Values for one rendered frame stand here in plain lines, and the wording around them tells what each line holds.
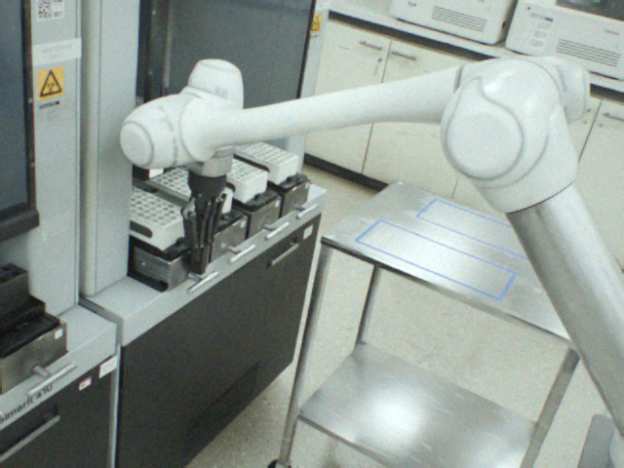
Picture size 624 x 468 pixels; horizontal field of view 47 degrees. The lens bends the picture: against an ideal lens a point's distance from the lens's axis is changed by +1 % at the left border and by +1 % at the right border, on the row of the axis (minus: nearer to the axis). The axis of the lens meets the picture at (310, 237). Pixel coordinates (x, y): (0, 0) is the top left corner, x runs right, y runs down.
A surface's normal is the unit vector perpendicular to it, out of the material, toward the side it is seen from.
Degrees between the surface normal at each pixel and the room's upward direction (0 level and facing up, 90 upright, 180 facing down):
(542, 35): 89
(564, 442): 0
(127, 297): 0
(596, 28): 90
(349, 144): 90
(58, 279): 90
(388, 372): 0
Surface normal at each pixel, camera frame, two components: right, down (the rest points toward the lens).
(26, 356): 0.86, 0.36
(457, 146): -0.41, 0.26
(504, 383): 0.16, -0.87
